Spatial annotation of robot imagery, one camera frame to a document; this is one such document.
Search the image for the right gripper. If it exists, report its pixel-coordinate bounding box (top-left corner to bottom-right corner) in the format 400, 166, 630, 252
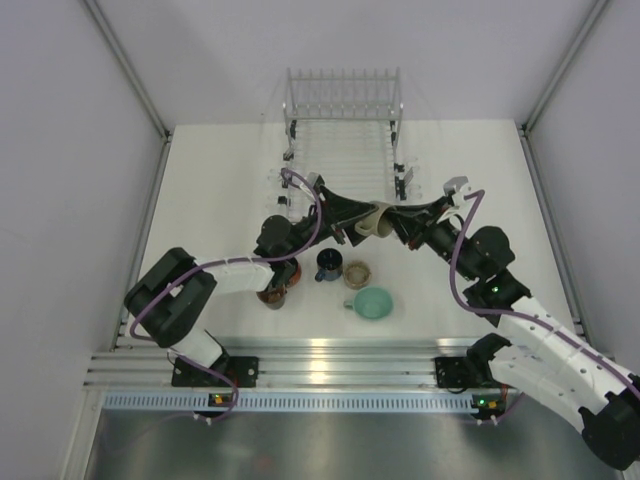
384, 196, 479, 282

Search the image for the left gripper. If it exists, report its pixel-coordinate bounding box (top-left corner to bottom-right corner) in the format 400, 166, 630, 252
282, 185, 383, 259

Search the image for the olive grey mug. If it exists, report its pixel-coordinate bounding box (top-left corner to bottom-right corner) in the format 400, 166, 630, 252
353, 201, 393, 239

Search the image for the beige speckled cup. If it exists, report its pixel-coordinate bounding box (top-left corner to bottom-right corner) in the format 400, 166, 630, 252
342, 260, 372, 290

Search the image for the teal green cup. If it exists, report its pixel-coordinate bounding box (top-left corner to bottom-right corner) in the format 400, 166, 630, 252
343, 286, 394, 321

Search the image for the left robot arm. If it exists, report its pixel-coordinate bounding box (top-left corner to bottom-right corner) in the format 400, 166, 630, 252
124, 185, 379, 349

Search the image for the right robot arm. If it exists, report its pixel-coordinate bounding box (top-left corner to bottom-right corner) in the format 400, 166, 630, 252
384, 191, 639, 471

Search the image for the dark blue mug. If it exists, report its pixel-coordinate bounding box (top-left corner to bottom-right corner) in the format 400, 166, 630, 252
314, 248, 343, 282

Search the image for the black and red mug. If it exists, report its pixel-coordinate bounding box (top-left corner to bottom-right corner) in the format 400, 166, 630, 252
269, 258, 301, 289

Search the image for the brown mug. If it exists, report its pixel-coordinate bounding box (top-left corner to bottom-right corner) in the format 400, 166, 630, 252
256, 286, 287, 310

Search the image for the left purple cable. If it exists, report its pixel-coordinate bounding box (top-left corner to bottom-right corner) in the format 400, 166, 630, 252
129, 167, 326, 426

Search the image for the purple cable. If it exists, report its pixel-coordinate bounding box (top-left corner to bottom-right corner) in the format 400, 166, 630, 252
129, 167, 326, 426
448, 188, 640, 401

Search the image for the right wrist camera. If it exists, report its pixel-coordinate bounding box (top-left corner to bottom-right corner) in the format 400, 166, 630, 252
443, 176, 472, 207

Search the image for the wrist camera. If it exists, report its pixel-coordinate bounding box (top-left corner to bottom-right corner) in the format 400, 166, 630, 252
302, 172, 325, 194
443, 176, 472, 207

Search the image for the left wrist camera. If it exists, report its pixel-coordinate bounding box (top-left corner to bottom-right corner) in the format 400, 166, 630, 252
302, 172, 325, 194

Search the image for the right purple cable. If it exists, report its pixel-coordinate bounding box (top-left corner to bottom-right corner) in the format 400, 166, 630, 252
448, 188, 640, 401

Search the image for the metal wire dish rack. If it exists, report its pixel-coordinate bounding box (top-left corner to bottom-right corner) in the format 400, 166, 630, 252
280, 68, 422, 204

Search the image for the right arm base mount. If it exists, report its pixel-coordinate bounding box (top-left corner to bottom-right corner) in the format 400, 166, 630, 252
434, 357, 492, 391

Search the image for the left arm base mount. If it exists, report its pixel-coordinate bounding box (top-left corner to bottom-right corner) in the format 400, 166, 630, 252
170, 354, 260, 389

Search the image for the left aluminium frame post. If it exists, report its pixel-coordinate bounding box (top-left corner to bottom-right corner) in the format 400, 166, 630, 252
82, 0, 174, 144

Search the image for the aluminium frame post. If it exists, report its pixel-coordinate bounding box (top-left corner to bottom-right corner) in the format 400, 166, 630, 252
82, 0, 174, 144
519, 0, 613, 138

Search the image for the slotted cable duct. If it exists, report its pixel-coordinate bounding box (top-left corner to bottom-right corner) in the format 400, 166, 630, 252
103, 391, 478, 414

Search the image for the aluminium rail base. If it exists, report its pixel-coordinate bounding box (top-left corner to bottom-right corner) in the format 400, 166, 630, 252
83, 337, 476, 391

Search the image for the right aluminium frame post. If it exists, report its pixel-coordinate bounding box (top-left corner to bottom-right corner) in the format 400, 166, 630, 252
519, 0, 613, 138

